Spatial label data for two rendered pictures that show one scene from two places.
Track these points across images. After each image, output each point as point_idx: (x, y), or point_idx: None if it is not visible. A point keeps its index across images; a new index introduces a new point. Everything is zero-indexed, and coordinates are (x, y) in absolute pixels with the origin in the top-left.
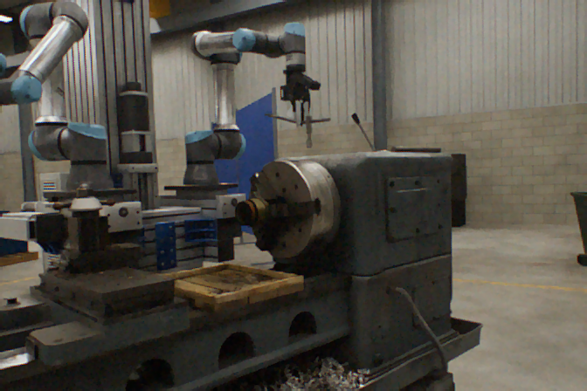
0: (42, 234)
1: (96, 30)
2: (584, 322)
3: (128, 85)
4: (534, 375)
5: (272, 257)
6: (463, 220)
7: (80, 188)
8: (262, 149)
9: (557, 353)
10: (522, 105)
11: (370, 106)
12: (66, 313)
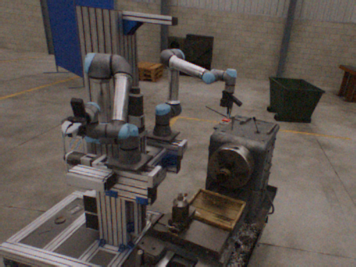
0: (108, 186)
1: None
2: (277, 149)
3: (135, 90)
4: (268, 182)
5: (208, 174)
6: None
7: (180, 195)
8: None
9: (273, 169)
10: (244, 11)
11: None
12: (188, 252)
